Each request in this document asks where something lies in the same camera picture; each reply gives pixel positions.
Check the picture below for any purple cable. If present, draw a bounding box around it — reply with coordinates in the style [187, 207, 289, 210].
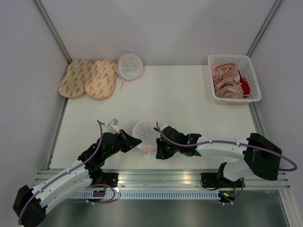
[154, 122, 297, 206]
[18, 119, 116, 225]

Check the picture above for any white pink mesh laundry bag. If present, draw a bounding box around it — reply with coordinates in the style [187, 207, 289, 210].
[132, 119, 160, 154]

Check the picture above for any red bra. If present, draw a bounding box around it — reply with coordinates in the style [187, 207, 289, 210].
[238, 71, 250, 96]

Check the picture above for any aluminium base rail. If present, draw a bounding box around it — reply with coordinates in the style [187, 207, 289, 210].
[36, 168, 291, 190]

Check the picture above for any pink bras pile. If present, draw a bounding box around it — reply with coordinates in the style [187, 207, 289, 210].
[211, 63, 245, 99]

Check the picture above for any left aluminium frame post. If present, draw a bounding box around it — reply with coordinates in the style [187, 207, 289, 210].
[32, 0, 72, 63]

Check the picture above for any white slotted cable duct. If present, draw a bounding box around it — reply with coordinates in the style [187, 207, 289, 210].
[69, 189, 220, 200]

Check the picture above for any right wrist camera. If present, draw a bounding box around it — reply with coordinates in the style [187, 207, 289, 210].
[156, 122, 167, 131]

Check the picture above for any left floral peach laundry bag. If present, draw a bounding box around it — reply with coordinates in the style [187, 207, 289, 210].
[58, 59, 93, 98]

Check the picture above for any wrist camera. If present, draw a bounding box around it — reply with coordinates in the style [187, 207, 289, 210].
[156, 122, 167, 131]
[107, 119, 119, 131]

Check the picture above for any white plastic basket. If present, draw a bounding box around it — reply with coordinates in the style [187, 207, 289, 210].
[208, 54, 261, 104]

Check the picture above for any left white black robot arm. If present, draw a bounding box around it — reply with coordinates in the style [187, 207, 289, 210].
[13, 130, 142, 227]

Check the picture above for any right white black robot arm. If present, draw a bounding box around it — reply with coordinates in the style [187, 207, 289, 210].
[154, 124, 282, 187]

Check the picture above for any aluminium frame post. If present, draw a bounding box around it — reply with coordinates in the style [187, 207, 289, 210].
[246, 0, 284, 57]
[32, 0, 72, 63]

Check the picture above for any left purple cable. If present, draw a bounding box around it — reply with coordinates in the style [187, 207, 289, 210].
[18, 119, 116, 225]

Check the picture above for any right floral peach laundry bag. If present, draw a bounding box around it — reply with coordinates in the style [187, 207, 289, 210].
[85, 59, 117, 100]

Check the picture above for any right aluminium frame post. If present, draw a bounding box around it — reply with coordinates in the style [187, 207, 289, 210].
[246, 0, 284, 57]

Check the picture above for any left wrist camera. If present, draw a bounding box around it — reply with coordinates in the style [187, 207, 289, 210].
[107, 119, 119, 131]

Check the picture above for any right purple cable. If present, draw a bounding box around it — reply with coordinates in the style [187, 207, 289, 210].
[154, 122, 297, 206]

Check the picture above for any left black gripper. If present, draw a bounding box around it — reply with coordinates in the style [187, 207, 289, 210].
[103, 129, 141, 159]

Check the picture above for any floral peach laundry bag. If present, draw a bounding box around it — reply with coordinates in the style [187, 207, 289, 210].
[85, 59, 117, 100]
[58, 59, 93, 98]

